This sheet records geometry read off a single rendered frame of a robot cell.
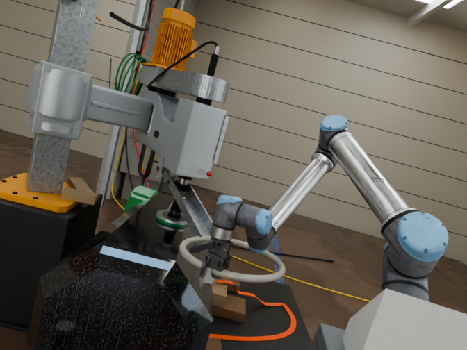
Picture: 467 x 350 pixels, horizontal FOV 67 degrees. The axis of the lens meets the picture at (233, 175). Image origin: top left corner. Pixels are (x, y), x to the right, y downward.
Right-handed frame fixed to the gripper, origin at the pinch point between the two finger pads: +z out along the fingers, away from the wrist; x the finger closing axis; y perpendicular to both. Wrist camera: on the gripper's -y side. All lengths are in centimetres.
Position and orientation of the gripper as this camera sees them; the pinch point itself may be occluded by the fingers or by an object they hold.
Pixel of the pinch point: (203, 283)
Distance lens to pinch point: 148.5
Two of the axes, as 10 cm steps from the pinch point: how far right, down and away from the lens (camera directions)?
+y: 8.7, 2.6, -4.2
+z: -2.4, 9.7, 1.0
